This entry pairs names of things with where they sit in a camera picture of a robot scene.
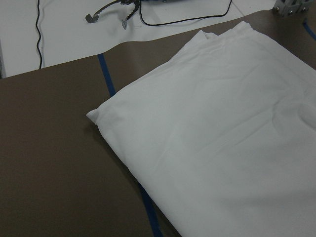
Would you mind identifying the white long-sleeve printed shirt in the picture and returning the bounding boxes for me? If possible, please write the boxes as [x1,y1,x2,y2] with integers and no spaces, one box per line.
[87,22,316,237]

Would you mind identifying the aluminium frame post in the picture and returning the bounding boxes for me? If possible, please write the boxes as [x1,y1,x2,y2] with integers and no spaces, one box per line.
[272,0,314,17]

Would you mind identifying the metal reacher grabber stick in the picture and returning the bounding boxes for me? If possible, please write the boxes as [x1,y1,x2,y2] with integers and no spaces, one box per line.
[85,0,141,30]

